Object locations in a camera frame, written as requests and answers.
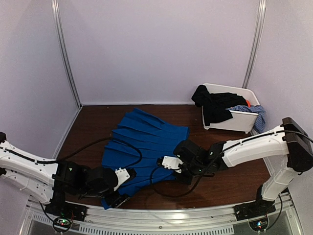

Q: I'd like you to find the blue pleated skirt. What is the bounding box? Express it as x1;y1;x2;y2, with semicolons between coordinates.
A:
101;108;189;197

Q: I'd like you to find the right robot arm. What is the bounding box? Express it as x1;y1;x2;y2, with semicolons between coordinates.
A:
162;117;313;220

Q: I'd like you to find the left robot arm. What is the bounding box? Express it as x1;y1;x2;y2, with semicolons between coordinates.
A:
0;133;136;217

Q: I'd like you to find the white laundry basket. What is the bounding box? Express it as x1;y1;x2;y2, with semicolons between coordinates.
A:
202;83;260;134

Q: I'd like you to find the black garment in basket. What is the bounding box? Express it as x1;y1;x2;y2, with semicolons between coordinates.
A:
191;85;247;126

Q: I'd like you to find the blue checked shirt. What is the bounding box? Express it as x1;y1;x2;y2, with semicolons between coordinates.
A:
227;105;266;133

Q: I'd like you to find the black right camera cable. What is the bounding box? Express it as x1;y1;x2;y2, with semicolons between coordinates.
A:
149;166;208;198

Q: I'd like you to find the black camera cable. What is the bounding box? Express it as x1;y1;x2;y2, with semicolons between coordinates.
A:
149;166;208;198
31;137;143;172

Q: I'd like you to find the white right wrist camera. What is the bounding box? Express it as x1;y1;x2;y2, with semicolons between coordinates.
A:
156;156;183;174

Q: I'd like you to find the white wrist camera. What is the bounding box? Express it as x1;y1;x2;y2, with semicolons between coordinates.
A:
156;156;183;174
114;168;137;191

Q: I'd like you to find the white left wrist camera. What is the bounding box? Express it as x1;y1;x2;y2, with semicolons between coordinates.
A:
114;168;137;191

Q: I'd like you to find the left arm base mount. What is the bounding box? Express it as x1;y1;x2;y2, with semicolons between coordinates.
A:
40;202;87;234

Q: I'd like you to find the front aluminium rail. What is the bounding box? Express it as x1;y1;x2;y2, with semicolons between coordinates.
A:
17;192;303;235

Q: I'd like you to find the black left camera cable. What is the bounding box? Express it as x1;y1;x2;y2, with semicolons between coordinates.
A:
31;137;143;172

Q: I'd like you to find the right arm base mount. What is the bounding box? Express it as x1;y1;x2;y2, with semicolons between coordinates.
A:
233;200;276;233

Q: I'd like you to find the right aluminium frame post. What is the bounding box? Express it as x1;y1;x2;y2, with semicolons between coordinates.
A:
242;0;267;89

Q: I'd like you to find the aluminium frame post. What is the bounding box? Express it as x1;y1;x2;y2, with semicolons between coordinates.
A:
51;0;82;109
242;0;267;89

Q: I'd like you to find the left aluminium frame post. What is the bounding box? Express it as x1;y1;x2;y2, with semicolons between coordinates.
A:
51;0;82;109

